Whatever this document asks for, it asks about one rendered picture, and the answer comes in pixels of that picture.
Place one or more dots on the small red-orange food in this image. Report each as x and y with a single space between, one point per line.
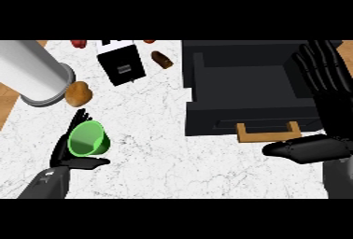
150 41

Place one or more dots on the white cylindrical container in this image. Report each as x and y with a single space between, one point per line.
32 72

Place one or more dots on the dark brown oblong food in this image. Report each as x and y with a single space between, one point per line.
161 59

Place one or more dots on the dark grey open drawer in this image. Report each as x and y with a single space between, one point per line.
249 90

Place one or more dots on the black and white box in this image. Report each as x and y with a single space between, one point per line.
122 63

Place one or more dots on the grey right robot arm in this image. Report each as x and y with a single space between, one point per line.
337 179

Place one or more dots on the green cup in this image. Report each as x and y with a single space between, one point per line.
88 139

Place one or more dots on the brown potato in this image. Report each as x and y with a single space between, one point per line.
79 94

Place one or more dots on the red vegetable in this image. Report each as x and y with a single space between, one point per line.
79 43

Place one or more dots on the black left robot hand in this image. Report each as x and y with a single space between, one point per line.
61 153

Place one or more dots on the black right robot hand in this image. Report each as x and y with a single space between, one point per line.
331 102

